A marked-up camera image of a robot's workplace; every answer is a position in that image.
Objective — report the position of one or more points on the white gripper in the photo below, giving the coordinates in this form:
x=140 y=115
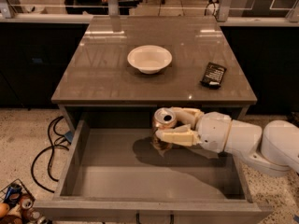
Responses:
x=213 y=131

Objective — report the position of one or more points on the orange soda can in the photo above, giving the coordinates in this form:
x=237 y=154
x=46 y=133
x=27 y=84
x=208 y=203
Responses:
x=163 y=118

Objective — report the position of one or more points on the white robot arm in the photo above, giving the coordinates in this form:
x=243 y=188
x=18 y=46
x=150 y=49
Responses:
x=273 y=149

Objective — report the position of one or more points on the grey cabinet with glossy top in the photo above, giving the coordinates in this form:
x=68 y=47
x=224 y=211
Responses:
x=100 y=75

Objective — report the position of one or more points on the open grey top drawer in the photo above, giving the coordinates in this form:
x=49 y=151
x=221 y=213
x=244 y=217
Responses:
x=113 y=174

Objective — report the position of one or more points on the brown can in basket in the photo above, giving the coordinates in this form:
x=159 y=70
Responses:
x=26 y=202
x=30 y=214

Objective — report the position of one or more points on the blue pepsi can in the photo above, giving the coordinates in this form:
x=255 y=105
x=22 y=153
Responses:
x=13 y=194

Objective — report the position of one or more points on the black snack bag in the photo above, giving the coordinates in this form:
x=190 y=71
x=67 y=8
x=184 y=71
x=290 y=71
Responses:
x=213 y=76

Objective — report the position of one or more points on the white paper bowl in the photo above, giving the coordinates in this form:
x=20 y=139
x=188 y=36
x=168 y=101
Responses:
x=149 y=59

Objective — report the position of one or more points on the orange fruit in basket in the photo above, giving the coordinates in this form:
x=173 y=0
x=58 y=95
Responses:
x=4 y=208

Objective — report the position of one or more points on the black drawer handle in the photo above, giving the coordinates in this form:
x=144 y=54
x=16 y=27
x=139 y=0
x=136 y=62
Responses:
x=141 y=219

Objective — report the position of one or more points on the wire basket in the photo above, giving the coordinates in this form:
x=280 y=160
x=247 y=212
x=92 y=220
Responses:
x=17 y=206

